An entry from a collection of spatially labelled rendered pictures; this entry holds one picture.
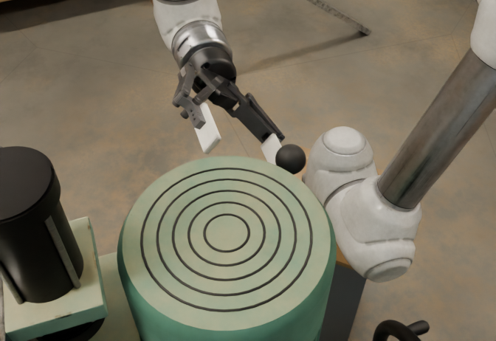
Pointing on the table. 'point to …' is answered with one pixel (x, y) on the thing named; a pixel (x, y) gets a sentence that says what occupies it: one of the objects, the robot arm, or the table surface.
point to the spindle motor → (227, 255)
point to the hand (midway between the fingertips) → (247, 155)
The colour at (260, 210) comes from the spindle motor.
